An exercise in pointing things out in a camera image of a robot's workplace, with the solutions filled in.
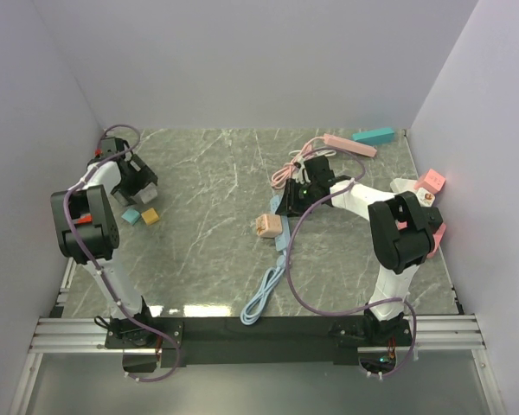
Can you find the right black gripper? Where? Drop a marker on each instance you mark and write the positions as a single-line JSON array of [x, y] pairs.
[[289, 206]]

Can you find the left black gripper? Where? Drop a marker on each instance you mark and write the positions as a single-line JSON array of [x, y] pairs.
[[144, 177]]

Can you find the peach cartoon charger plug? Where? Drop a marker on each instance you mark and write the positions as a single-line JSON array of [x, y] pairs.
[[268, 226]]

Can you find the teal charger plug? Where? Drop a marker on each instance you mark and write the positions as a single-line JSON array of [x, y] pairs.
[[131, 216]]

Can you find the yellow charger plug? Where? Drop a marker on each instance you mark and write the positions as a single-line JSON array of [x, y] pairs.
[[150, 216]]

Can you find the light blue power strip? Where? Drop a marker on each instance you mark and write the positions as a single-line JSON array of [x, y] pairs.
[[253, 310]]

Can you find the black cube plug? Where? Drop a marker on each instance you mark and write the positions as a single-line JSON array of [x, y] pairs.
[[434, 218]]

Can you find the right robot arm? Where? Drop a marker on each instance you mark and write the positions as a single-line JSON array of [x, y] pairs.
[[400, 253]]

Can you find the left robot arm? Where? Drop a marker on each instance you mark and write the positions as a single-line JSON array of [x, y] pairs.
[[87, 231]]

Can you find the red cube socket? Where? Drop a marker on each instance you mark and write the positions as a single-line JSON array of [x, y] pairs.
[[85, 219]]

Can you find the white cartoon charger plug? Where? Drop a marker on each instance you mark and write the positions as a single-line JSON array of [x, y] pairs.
[[425, 197]]

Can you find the pink cube socket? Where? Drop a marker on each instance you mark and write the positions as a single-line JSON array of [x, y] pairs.
[[431, 181]]

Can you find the white triangular power strip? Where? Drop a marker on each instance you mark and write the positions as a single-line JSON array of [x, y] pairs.
[[400, 185]]

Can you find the teal power strip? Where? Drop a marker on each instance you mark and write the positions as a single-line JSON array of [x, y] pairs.
[[374, 137]]

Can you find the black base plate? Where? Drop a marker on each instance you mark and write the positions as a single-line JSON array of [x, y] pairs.
[[272, 339]]

